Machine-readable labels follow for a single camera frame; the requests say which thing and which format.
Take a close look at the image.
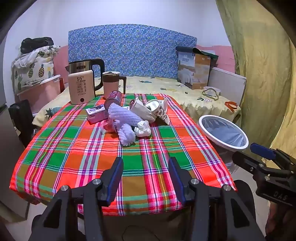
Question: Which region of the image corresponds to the green strap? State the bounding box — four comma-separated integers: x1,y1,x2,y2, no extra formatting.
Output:
202,88,220,101

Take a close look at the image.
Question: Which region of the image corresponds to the black suitcase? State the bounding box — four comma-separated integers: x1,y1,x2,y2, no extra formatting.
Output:
8,100,35,149

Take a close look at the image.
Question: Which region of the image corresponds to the yellow pineapple print bed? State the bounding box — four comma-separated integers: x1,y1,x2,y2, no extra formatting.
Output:
32,75,242,130

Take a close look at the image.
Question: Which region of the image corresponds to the cardboard bedding box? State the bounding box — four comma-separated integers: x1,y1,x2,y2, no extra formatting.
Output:
175,46,219,90

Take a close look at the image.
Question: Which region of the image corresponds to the black bag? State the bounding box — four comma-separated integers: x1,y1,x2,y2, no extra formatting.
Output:
20,37,54,54

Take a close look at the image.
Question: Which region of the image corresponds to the white tissue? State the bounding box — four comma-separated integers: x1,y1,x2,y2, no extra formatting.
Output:
134,120,152,138

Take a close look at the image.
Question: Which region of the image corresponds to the white foam fruit net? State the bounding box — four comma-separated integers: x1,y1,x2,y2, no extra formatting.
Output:
116,123,137,146
107,103,145,130

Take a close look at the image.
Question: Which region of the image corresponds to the pink plastic cup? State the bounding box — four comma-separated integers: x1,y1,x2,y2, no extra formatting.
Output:
100,118,118,135

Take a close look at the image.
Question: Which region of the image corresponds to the pineapple print quilt bundle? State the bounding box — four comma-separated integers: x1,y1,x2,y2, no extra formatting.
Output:
11,45,61,94

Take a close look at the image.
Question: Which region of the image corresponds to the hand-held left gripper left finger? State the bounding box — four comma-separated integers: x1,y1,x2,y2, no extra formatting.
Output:
28,157,124,241

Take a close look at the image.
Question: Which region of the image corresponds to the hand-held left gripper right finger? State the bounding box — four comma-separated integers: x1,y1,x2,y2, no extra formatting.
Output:
168,157,265,241

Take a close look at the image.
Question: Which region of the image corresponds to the white trash bin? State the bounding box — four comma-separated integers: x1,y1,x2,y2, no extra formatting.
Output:
198,115,250,172

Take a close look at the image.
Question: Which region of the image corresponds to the pink mug with brown lid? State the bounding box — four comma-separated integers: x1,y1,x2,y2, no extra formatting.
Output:
102,71,127,100

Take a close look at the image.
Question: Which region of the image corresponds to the white drink carton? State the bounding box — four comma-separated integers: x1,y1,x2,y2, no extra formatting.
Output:
129,97,156,123

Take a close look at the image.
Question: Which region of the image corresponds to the white board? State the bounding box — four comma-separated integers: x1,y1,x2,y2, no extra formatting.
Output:
208,67,247,107

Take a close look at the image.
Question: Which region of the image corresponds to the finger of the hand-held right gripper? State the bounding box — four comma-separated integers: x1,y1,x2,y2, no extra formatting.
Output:
250,143,296,167
232,151,292,178

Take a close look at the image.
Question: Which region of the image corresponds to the purple milk carton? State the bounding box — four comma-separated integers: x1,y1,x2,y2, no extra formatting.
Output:
86,104,110,124

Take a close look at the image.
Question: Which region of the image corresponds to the blue floral headboard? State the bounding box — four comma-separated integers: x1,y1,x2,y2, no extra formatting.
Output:
68,24,197,80

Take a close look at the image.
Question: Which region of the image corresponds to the red milk can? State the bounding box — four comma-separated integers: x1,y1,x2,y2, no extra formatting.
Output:
105,90,123,109

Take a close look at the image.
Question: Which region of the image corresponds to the yellow-green curtain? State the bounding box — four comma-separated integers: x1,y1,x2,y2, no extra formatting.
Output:
215,0,296,169

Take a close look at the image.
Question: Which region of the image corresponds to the pink storage box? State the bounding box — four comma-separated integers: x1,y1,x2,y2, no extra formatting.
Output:
16,75,64,114

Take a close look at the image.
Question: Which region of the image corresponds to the plaid tablecloth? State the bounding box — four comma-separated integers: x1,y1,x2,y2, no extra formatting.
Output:
9,93,237,216

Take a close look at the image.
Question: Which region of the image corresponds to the steel and pink electric kettle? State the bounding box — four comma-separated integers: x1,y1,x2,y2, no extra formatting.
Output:
65,58,105,105

